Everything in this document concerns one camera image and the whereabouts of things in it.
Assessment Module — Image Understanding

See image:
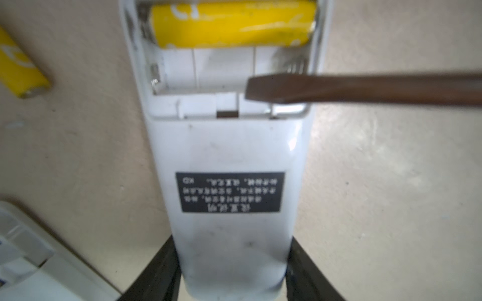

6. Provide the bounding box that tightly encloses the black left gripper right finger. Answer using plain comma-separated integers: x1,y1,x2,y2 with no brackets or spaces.
285,237,345,301

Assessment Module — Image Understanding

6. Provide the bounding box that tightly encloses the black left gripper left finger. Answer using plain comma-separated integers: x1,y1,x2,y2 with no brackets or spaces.
118,237,182,301

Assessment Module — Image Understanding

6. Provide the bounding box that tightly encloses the red white remote control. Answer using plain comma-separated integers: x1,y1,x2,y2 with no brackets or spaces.
119,1,333,300

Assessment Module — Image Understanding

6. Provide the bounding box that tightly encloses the black yellow screwdriver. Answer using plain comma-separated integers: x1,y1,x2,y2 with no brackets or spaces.
245,73,481,107

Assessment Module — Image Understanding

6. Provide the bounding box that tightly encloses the yellow battery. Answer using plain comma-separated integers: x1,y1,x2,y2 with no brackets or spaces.
1,28,51,99
148,1,318,49

